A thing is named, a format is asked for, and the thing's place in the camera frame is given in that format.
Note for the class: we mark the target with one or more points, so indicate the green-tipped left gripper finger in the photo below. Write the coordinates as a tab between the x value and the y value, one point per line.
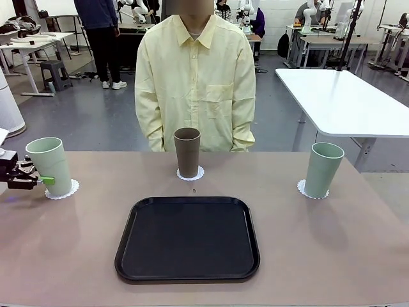
22	184
27	166

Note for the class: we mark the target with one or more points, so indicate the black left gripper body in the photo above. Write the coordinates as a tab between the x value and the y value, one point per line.
8	164

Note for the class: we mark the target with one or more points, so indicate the pale green cup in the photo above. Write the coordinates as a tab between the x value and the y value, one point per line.
321	172
51	166

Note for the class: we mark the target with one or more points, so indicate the brown cup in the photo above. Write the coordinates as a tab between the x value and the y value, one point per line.
187	153

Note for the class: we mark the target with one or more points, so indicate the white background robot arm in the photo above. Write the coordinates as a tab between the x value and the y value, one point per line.
307	19

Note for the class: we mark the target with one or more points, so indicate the person's left forearm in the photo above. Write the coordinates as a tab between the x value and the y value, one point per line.
243	131

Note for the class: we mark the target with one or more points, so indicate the person's right forearm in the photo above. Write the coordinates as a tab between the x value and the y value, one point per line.
151	131

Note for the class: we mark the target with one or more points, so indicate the small green bottle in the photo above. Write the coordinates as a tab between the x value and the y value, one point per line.
52	87

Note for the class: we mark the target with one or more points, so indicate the grey plastic stool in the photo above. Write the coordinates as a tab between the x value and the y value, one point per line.
56	72

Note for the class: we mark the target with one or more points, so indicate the white desk with clutter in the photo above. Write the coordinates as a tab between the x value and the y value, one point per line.
32	45

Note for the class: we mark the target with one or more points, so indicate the dark bag on desk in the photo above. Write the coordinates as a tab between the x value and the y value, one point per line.
19	25

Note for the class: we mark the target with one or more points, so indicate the standing person in blue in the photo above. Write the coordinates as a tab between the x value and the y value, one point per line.
99	38

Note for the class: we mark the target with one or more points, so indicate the black plastic tray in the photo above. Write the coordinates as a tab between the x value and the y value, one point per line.
188	240

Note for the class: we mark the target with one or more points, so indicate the person in yellow shirt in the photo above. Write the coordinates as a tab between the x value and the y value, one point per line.
195	73

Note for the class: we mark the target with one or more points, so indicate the seated person in patterned top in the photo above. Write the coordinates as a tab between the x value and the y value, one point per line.
223	11

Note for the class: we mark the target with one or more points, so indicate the black backpack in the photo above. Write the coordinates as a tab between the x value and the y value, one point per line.
283	44

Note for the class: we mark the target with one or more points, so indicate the seated person in grey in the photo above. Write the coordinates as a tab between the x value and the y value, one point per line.
303	14

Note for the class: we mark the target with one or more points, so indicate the white rounded table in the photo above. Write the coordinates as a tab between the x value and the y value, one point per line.
335	99

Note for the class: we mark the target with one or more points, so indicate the grey background desk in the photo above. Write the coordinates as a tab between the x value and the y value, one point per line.
329	41

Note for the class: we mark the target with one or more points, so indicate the black tripod stand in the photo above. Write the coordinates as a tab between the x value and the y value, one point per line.
350	35

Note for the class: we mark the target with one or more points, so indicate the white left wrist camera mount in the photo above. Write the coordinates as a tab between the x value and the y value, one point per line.
3	136

